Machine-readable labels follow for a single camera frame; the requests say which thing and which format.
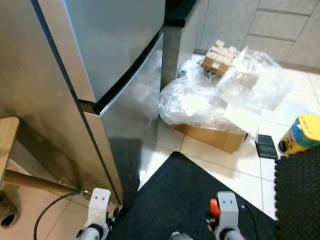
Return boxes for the orange capped seasoning bottle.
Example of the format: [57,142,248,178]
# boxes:
[209,198,221,219]

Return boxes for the silver fridge compartment door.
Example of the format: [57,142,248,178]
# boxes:
[82,32,166,206]

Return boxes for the black floor mat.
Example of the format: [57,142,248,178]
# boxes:
[106,151,278,240]

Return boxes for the brown cardboard box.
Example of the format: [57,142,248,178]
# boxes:
[172,122,248,154]

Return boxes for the black foam puzzle mat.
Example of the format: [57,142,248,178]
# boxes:
[274,146,320,240]

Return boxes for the small black ribbed tile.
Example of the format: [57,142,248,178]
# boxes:
[256,134,279,160]

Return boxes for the dark slide slipper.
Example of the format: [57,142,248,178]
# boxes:
[0,192,21,229]

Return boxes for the large clear plastic bag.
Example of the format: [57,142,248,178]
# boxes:
[159,60,261,135]

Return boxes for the yellow and blue container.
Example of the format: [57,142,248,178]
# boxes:
[278,114,320,157]

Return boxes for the silver refrigerator body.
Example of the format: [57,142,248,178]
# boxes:
[0,0,123,206]

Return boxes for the small clear plastic bag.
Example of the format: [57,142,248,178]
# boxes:
[218,46,293,112]

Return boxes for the cardboard packing insert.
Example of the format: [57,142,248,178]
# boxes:
[201,40,240,77]

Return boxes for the black cooktop counter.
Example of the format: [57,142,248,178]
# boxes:
[164,0,199,28]

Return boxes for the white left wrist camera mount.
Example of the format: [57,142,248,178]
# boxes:
[86,188,112,228]

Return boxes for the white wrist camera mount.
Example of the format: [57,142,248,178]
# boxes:
[86,188,112,228]
[216,192,240,231]

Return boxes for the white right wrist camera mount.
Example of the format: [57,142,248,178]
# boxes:
[216,192,240,231]

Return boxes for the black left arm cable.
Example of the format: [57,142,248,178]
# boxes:
[33,191,92,240]

